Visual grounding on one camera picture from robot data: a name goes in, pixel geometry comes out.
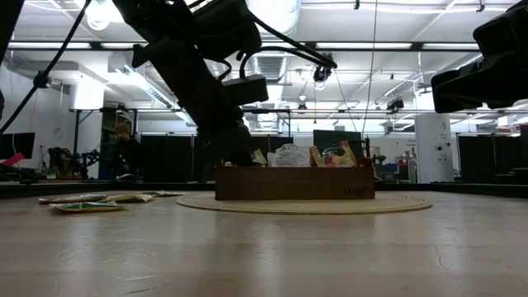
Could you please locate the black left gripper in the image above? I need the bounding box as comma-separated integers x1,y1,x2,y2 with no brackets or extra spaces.
131,39,254,167

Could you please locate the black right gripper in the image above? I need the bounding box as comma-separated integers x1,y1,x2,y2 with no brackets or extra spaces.
431,53,528,115

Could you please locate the white orange tea packet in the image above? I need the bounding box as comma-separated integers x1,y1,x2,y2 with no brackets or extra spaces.
266,143,313,168

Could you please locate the brown wooden tea box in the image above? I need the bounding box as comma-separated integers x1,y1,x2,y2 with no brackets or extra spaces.
214,158,376,202

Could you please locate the white LED light bar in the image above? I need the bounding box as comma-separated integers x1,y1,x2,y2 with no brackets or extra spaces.
7,42,92,50
260,42,307,50
100,42,148,50
420,42,479,50
315,42,413,50

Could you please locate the white pillar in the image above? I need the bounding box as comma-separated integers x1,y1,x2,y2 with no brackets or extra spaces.
414,113,455,183

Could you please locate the round woven placemat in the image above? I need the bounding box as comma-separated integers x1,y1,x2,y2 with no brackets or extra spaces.
175,192,434,216

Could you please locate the black computer monitor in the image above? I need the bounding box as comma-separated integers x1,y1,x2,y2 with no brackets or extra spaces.
313,129,364,149
0,132,36,161

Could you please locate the person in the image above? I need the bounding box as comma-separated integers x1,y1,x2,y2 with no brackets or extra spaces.
107,122,144,182

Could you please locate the white round ceiling column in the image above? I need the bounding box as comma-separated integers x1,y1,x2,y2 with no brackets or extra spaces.
68,80,106,111

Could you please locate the pink object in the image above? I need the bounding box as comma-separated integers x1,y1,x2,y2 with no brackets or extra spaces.
0,152,26,167

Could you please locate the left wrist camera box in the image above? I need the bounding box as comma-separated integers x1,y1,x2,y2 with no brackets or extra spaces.
221,73,270,107

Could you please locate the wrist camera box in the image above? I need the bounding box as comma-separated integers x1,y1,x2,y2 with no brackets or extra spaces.
473,2,528,69
221,73,270,107

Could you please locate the black partition wall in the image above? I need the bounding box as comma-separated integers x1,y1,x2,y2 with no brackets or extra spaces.
139,134,295,184
456,134,511,184

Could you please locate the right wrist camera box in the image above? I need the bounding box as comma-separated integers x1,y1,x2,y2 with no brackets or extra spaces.
473,2,528,69

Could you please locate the white rectangular ceiling duct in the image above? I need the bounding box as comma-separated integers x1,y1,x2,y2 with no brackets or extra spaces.
106,53,204,128

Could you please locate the black metal rig frame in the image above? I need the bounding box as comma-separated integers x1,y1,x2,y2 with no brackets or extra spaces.
0,40,528,199

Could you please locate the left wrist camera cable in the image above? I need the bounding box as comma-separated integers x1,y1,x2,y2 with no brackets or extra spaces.
238,12,339,80

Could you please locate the black background stand frame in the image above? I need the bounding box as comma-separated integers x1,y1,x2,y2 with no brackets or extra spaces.
68,106,139,179

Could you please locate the round silver ceiling duct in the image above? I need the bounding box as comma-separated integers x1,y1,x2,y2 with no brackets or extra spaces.
247,0,303,83

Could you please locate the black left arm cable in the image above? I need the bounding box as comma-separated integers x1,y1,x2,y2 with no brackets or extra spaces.
0,0,92,135

